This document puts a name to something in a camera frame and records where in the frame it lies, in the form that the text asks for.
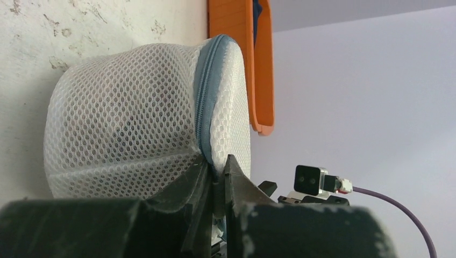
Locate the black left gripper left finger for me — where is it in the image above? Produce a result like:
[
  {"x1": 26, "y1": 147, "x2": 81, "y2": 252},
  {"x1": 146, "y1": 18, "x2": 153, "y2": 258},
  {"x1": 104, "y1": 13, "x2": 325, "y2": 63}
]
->
[{"x1": 1, "y1": 157, "x2": 212, "y2": 257}]

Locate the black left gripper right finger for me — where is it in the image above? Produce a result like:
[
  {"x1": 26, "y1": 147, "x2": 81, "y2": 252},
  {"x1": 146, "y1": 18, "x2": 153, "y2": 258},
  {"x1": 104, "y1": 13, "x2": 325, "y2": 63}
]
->
[{"x1": 224, "y1": 155, "x2": 397, "y2": 257}]

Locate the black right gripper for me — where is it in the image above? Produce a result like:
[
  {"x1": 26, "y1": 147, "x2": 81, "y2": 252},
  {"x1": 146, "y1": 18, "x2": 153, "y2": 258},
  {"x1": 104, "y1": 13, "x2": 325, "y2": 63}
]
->
[{"x1": 258, "y1": 181, "x2": 350, "y2": 206}]

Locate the white mesh cylindrical laundry bag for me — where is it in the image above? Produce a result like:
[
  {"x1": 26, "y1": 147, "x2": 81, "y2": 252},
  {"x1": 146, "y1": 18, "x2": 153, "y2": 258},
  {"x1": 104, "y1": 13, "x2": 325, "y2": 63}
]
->
[{"x1": 43, "y1": 34, "x2": 252, "y2": 200}]

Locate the orange plastic bin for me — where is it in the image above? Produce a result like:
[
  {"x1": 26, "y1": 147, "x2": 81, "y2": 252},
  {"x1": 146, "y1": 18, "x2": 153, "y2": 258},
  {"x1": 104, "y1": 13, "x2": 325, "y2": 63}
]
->
[{"x1": 207, "y1": 0, "x2": 275, "y2": 136}]

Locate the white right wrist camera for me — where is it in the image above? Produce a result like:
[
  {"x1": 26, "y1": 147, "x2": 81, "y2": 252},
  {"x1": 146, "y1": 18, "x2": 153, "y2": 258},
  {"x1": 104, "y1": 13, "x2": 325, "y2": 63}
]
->
[{"x1": 294, "y1": 165, "x2": 353, "y2": 196}]

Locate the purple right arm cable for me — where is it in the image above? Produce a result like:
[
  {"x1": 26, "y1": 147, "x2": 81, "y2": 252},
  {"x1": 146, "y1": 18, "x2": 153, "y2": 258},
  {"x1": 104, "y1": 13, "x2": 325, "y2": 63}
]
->
[{"x1": 351, "y1": 185, "x2": 438, "y2": 258}]

